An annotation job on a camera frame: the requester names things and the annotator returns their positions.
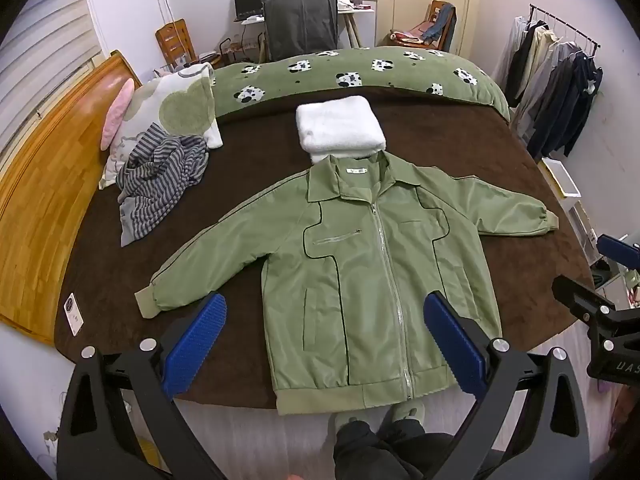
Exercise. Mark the bed with brown sheet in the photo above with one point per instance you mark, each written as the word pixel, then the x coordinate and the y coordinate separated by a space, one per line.
pixel 240 175

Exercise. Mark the white plastic bin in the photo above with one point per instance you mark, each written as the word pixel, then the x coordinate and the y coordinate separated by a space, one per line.
pixel 562 177

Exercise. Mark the dark covered office chair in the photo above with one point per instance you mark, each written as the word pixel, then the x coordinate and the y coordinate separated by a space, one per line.
pixel 300 25

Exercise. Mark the green cow-print blanket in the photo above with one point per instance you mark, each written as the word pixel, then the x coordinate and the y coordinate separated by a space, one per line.
pixel 325 72

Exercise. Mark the wooden headboard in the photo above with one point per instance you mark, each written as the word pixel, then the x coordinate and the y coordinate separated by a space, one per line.
pixel 55 180

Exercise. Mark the wooden slatted chair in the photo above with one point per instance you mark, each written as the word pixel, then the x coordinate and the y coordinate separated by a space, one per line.
pixel 175 42

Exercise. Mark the wooden chair with clothes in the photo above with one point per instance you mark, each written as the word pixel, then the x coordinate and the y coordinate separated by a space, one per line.
pixel 417 30

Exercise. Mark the black monitor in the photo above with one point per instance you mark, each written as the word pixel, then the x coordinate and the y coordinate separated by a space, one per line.
pixel 252 2

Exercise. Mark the black clothes rack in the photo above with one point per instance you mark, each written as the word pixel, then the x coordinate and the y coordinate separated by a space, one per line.
pixel 565 22

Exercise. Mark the pink pillow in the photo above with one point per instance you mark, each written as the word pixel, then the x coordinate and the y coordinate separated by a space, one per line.
pixel 117 112

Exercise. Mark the folded white towel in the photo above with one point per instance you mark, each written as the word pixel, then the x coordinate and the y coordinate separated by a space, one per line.
pixel 337 125

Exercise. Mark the row of hanging clothes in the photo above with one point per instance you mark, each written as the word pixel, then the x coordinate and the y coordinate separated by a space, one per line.
pixel 555 90

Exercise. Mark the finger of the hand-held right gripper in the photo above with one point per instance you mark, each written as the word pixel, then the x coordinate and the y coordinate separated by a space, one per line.
pixel 619 248
pixel 580 292

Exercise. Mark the white pillow with green print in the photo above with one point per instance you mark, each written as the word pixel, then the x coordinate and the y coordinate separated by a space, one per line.
pixel 177 107

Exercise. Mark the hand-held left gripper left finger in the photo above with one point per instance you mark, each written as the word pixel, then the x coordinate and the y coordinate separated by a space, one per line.
pixel 196 345

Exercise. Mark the white desk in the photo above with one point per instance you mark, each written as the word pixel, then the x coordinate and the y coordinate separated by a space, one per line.
pixel 357 10

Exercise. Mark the white window blind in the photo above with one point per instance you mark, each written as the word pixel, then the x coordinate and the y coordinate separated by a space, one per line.
pixel 45 55

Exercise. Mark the grey striped cloth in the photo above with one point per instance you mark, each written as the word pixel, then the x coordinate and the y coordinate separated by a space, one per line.
pixel 157 180

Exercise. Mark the green slipper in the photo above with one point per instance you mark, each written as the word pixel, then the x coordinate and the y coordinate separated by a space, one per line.
pixel 407 412

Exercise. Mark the blue jeans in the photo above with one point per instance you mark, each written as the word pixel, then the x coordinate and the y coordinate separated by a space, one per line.
pixel 441 22

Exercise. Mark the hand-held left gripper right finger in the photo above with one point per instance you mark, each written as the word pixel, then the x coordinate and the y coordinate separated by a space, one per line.
pixel 454 345

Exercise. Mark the person's dark trouser legs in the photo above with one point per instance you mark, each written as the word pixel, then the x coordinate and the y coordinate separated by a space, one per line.
pixel 385 452

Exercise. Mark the green zip jacket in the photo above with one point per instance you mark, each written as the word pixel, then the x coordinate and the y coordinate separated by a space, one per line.
pixel 350 260

